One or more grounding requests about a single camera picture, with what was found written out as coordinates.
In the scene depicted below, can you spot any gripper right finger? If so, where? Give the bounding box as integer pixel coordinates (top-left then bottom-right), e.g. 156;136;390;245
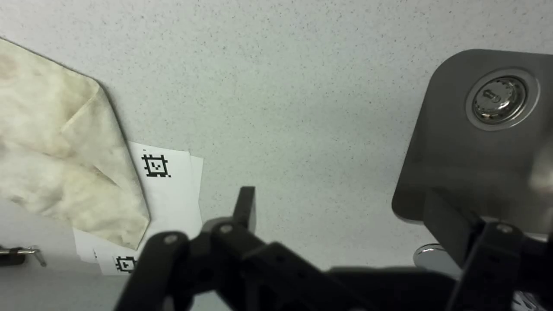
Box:
423;190;553;311

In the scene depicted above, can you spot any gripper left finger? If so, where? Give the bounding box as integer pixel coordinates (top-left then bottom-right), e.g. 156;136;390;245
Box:
114;186;342;311

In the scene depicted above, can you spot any white paper sheet with marker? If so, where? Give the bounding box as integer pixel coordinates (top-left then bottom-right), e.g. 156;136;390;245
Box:
92;245;143;276
73;141;204;264

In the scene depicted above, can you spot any stainless steel sink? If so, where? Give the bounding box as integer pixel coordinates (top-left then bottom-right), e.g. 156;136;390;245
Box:
391;48;553;236

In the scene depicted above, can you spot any round metal sink drain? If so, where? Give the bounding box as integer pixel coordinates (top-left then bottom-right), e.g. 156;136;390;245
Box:
465;69;540;131

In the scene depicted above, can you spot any beige stained cloth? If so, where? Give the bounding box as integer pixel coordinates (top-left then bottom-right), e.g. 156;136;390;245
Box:
0;38;151;251

